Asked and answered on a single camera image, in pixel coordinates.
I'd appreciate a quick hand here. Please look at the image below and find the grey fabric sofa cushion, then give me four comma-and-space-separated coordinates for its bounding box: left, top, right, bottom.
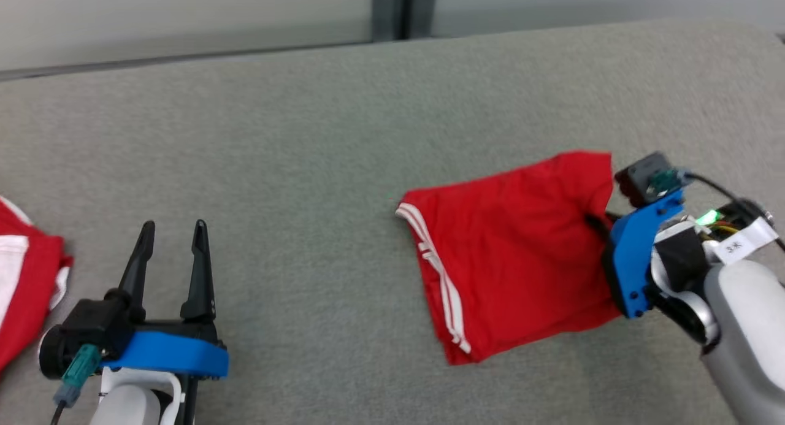
0, 17, 785, 425

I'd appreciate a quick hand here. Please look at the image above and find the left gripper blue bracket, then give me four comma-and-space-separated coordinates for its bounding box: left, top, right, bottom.
101, 218, 230, 425

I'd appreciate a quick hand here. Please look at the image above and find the teal plug right camera cable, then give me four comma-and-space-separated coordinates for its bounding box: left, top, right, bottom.
650, 167, 785, 251

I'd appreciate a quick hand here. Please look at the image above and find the white paper label tag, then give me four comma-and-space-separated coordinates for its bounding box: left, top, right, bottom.
711, 216, 779, 266

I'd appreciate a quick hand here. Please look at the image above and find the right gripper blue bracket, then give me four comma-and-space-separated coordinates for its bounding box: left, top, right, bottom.
584, 188, 738, 320

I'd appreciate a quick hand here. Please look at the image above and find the red basketball jersey white trim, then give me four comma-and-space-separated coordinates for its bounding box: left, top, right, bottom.
396, 150, 623, 366

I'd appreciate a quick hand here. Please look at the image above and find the teal plug left camera cable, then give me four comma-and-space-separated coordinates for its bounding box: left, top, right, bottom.
52, 344, 102, 425

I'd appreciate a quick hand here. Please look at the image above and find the red shorts white stripe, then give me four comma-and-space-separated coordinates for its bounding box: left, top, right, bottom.
0, 195, 74, 373

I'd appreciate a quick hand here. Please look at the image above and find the grey metal wall post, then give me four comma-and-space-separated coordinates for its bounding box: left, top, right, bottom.
371, 0, 439, 40

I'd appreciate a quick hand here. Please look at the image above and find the teal plug camera cable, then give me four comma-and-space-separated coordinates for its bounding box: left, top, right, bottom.
650, 167, 785, 251
52, 344, 102, 425

